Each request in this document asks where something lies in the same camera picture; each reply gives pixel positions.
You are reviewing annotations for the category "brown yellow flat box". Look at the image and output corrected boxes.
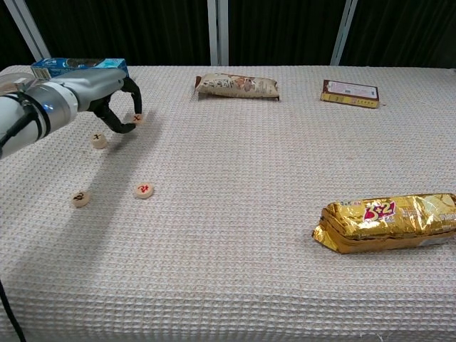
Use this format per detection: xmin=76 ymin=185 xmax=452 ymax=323
xmin=320 ymin=79 xmax=380 ymax=109

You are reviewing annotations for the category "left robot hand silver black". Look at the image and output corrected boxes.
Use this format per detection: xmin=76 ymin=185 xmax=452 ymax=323
xmin=49 ymin=68 xmax=143 ymax=135

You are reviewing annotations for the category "beige brown snack bag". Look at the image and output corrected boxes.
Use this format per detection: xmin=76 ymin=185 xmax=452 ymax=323
xmin=194 ymin=73 xmax=281 ymax=102

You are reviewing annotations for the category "beige waffle table cloth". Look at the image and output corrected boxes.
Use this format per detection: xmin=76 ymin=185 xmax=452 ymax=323
xmin=0 ymin=65 xmax=456 ymax=342

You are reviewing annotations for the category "gold foil biscuit package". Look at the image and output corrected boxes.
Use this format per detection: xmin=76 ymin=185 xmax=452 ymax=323
xmin=312 ymin=192 xmax=456 ymax=254

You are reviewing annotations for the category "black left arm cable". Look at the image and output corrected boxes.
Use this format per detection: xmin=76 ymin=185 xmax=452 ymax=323
xmin=0 ymin=103 xmax=38 ymax=342

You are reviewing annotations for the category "blue cookie box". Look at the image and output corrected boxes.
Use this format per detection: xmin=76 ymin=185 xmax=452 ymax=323
xmin=31 ymin=58 xmax=130 ymax=80

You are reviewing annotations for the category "white metal frame post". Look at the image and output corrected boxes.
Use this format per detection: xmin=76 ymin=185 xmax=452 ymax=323
xmin=330 ymin=0 xmax=358 ymax=67
xmin=3 ymin=0 xmax=51 ymax=62
xmin=207 ymin=0 xmax=230 ymax=67

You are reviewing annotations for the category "black curtain backdrop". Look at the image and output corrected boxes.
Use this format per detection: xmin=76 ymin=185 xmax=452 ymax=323
xmin=0 ymin=0 xmax=456 ymax=71

